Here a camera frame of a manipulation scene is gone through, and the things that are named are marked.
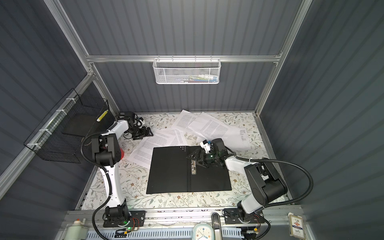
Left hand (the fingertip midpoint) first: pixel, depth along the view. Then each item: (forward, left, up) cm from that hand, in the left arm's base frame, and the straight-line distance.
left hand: (146, 135), depth 104 cm
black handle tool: (-56, -41, +1) cm, 69 cm away
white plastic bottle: (-55, +21, +5) cm, 59 cm away
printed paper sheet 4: (+16, -26, -1) cm, 30 cm away
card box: (-58, -79, +1) cm, 98 cm away
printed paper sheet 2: (-1, -19, -2) cm, 19 cm away
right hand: (-25, -32, +6) cm, 41 cm away
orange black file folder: (-26, -17, -3) cm, 32 cm away
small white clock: (-58, -35, +1) cm, 67 cm away
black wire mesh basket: (-8, +28, +28) cm, 40 cm away
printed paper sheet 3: (+6, -45, -1) cm, 45 cm away
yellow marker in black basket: (-6, +18, +26) cm, 32 cm away
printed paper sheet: (-14, +1, -2) cm, 14 cm away
